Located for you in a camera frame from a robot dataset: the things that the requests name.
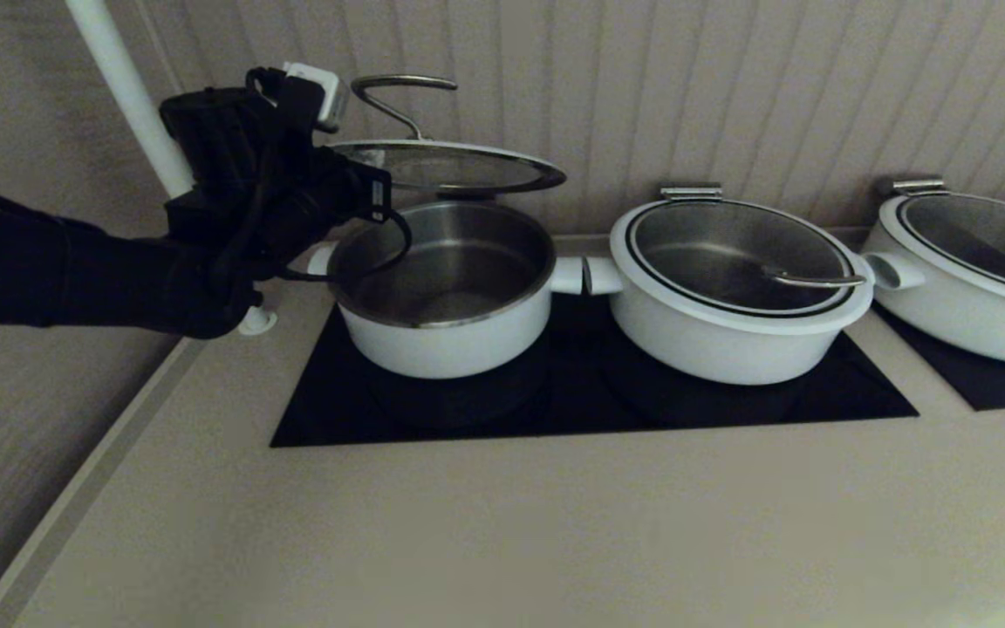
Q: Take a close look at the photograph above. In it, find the white round pole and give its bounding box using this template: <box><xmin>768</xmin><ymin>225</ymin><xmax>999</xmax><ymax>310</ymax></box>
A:
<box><xmin>65</xmin><ymin>0</ymin><xmax>278</xmax><ymax>338</ymax></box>

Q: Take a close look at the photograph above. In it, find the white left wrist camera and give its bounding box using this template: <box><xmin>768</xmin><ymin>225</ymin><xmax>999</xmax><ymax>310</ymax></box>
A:
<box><xmin>283</xmin><ymin>61</ymin><xmax>351</xmax><ymax>133</ymax></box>

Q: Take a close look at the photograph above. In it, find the white pot steel interior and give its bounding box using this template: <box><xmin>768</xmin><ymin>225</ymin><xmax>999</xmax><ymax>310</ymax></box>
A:
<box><xmin>585</xmin><ymin>251</ymin><xmax>926</xmax><ymax>386</ymax></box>
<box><xmin>865</xmin><ymin>218</ymin><xmax>1005</xmax><ymax>365</ymax></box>
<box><xmin>306</xmin><ymin>199</ymin><xmax>586</xmax><ymax>380</ymax></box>

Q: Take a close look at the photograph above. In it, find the small black glass hob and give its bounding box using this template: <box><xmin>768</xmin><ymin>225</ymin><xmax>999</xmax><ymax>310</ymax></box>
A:
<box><xmin>873</xmin><ymin>301</ymin><xmax>1005</xmax><ymax>413</ymax></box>

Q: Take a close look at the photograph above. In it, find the large black glass hob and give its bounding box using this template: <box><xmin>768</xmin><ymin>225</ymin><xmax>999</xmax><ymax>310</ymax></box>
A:
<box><xmin>270</xmin><ymin>292</ymin><xmax>920</xmax><ymax>448</ymax></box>

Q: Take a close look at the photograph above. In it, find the glass pot lid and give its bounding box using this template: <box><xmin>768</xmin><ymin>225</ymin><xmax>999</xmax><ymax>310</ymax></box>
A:
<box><xmin>328</xmin><ymin>74</ymin><xmax>569</xmax><ymax>197</ymax></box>

